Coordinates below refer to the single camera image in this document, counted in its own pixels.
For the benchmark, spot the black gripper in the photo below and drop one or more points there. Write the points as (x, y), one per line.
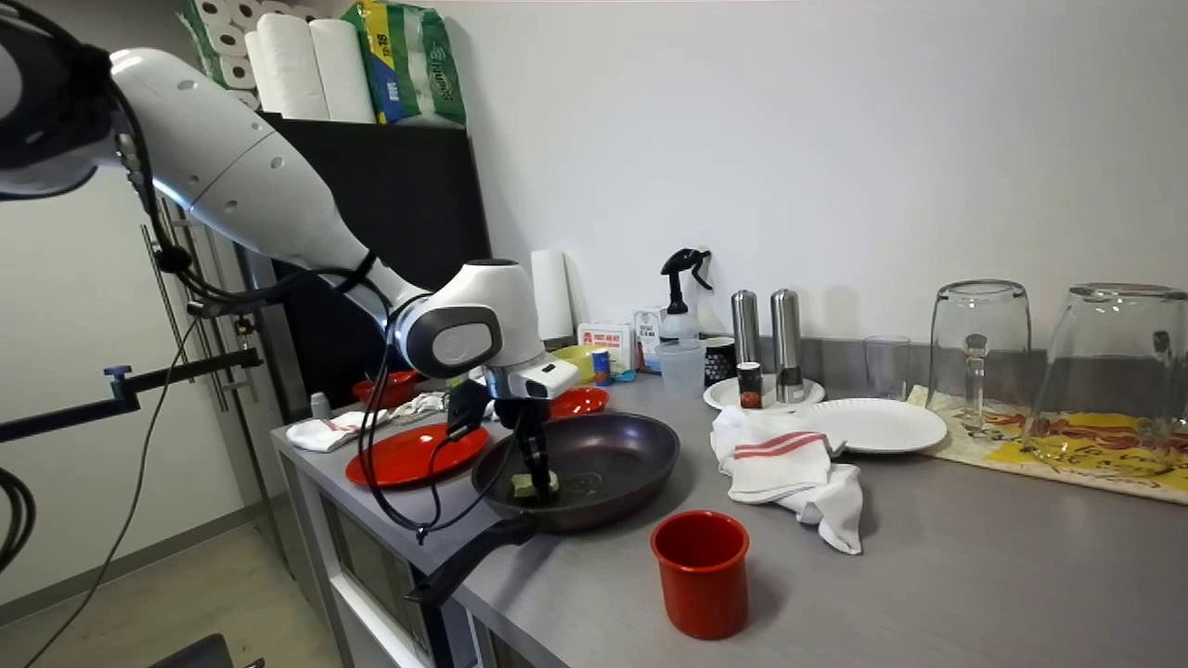
(524, 420)

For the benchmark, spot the yellow green sponge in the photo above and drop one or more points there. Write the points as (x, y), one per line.
(529, 489)

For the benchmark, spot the black frying pan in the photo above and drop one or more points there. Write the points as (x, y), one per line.
(618, 464)

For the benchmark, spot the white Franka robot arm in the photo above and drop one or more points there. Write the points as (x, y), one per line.
(245, 171)

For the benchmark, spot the red bowl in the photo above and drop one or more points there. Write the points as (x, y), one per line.
(582, 402)

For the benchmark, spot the yellow green bowl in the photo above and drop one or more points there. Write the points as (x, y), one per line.
(577, 362)

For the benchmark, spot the large red plate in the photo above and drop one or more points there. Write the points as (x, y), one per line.
(415, 459)

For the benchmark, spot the small blue can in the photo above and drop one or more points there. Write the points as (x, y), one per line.
(604, 370)

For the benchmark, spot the red kitchen utensil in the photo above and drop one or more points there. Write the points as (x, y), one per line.
(399, 388)

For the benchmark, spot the small white printed box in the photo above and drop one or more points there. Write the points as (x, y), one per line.
(648, 337)

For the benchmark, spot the white paper towel roll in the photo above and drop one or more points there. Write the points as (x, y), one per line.
(560, 291)

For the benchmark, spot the grey drawer cabinet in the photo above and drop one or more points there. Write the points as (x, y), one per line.
(373, 580)

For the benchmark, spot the white spray bottle black nozzle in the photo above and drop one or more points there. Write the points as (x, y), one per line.
(678, 337)

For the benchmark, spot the red cup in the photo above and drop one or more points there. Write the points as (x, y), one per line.
(704, 580)

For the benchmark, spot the small white plate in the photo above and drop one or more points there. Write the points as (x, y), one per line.
(727, 395)

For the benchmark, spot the crumpled white cloth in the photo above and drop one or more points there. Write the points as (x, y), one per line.
(323, 433)

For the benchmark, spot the small white bottle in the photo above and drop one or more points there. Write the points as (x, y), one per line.
(321, 406)

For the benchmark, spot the small dark spice jar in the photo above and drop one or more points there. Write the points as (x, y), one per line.
(751, 388)

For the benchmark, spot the white towel red stripe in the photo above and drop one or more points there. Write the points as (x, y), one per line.
(780, 464)

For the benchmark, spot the silver shaker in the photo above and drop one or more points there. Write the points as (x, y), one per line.
(790, 337)
(743, 319)

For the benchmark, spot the grey metal rack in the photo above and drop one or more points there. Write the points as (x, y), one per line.
(279, 395)

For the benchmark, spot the black cabinet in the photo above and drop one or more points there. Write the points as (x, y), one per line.
(422, 187)

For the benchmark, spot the large white plate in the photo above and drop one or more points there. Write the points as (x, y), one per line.
(879, 427)

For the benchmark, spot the dark equipment case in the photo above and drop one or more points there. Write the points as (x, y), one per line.
(207, 653)

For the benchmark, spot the green yellow package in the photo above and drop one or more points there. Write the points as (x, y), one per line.
(415, 56)

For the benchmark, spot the upturned glass pitcher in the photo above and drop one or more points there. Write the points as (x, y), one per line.
(982, 355)
(1118, 359)

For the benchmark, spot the patterned paper roll pack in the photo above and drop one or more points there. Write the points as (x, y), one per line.
(224, 37)

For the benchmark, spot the yellow patterned mat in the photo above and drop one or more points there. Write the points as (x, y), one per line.
(1078, 459)

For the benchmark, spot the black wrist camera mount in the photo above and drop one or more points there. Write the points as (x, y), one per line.
(469, 406)

